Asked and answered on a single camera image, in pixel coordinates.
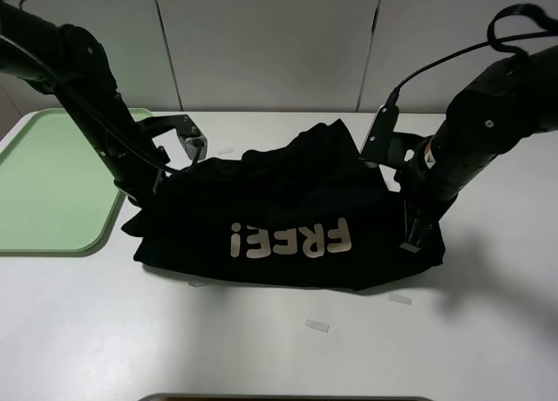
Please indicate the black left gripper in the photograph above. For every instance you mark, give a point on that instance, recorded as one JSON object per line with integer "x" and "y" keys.
{"x": 146, "y": 164}

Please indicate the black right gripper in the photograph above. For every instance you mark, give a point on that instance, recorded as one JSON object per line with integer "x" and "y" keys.
{"x": 428, "y": 189}

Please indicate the black short sleeve shirt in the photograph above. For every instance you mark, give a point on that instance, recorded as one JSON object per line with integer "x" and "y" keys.
{"x": 307, "y": 215}

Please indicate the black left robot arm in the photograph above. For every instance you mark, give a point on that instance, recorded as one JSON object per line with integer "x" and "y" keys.
{"x": 69, "y": 63}

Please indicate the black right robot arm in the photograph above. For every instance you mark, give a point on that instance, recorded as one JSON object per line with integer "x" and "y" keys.
{"x": 510, "y": 100}

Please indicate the green plastic tray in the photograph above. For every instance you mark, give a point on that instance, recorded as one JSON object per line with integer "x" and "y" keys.
{"x": 57, "y": 197}

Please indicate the clear tape front right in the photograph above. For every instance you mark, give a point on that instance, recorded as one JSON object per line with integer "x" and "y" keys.
{"x": 400, "y": 299}

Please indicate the clear tape front centre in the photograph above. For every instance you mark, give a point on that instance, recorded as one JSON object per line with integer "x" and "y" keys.
{"x": 322, "y": 327}

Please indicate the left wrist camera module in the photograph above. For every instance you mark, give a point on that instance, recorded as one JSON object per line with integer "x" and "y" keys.
{"x": 194, "y": 143}

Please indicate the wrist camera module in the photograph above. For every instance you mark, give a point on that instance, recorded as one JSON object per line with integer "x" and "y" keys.
{"x": 379, "y": 136}
{"x": 194, "y": 143}

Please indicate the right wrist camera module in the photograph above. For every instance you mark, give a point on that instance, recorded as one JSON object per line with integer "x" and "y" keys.
{"x": 379, "y": 136}

